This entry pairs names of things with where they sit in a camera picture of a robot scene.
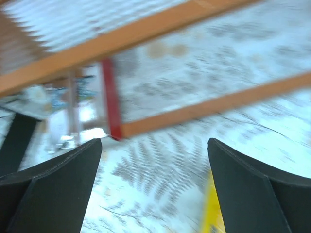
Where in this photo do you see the yellow Be You toothpaste box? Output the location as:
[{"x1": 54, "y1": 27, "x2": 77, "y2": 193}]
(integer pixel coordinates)
[{"x1": 200, "y1": 171, "x2": 225, "y2": 233}]

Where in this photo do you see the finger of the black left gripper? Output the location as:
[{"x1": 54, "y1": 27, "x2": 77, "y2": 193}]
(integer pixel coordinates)
[{"x1": 0, "y1": 113, "x2": 36, "y2": 171}]

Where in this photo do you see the silver red R&O box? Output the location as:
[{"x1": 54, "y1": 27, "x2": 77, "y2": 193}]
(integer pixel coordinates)
[{"x1": 80, "y1": 58, "x2": 123, "y2": 141}]

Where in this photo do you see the wooden three-tier shelf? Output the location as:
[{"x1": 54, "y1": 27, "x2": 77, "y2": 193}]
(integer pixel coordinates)
[{"x1": 0, "y1": 0, "x2": 311, "y2": 139}]

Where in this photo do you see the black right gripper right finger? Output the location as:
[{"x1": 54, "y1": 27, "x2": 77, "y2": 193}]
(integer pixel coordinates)
[{"x1": 207, "y1": 138, "x2": 311, "y2": 233}]

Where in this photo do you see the floral patterned table mat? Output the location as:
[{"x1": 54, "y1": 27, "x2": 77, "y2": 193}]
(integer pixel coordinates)
[{"x1": 0, "y1": 0, "x2": 311, "y2": 233}]

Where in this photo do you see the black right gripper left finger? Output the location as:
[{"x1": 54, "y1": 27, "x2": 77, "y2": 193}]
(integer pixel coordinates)
[{"x1": 0, "y1": 139, "x2": 102, "y2": 233}]

